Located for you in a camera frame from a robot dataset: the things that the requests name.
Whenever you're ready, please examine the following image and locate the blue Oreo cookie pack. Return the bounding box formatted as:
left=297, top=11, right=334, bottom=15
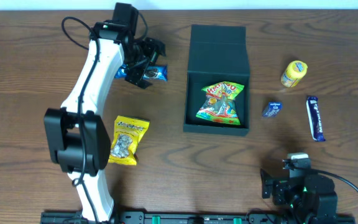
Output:
left=114, top=64, right=168, bottom=82

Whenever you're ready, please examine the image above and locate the blue Eclipse mint box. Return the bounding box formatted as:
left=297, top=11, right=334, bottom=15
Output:
left=262, top=101, right=283, bottom=118

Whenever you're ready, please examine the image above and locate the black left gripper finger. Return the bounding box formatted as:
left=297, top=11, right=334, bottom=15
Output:
left=125, top=60, right=152, bottom=89
left=146, top=37, right=166, bottom=61

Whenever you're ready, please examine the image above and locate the blue Dairy Milk chocolate bar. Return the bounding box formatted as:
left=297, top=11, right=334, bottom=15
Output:
left=306, top=96, right=325, bottom=142

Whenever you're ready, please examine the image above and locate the green Haribo gummy candy bag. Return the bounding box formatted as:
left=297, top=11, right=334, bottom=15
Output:
left=196, top=82, right=244, bottom=126

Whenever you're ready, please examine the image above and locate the yellow candy bottle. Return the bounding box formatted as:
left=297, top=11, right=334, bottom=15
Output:
left=281, top=60, right=308, bottom=88

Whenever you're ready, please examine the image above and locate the yellow snack nut bag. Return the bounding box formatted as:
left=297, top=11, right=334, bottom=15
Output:
left=108, top=116, right=150, bottom=166

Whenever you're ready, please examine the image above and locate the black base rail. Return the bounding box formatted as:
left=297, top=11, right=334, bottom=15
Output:
left=40, top=212, right=356, bottom=224

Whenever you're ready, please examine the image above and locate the black gift box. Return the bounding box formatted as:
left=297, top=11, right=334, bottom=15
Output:
left=183, top=24, right=250, bottom=136

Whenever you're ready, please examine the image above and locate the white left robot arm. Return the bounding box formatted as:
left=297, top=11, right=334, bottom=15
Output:
left=40, top=2, right=165, bottom=223

